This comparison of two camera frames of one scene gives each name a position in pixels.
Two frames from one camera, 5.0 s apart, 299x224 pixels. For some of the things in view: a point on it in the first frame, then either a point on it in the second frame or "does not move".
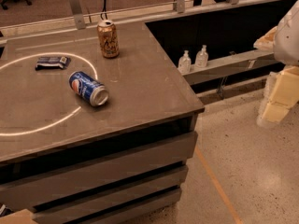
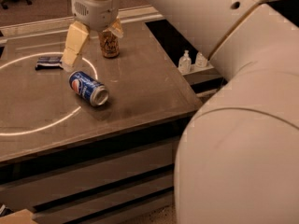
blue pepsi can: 88,88 does not move
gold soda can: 108,38 does not move
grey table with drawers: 96,127 does not move
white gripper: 288,36 to 97,11
